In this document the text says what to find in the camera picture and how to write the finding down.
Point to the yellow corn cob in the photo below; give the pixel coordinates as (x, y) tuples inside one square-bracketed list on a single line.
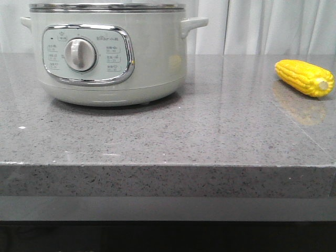
[(309, 79)]

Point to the glass pot lid steel rim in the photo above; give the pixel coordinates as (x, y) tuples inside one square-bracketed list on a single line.
[(106, 7)]

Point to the pale green electric cooking pot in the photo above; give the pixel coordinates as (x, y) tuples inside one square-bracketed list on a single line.
[(108, 59)]

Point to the white curtain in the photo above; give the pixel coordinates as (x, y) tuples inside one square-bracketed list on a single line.
[(263, 28)]

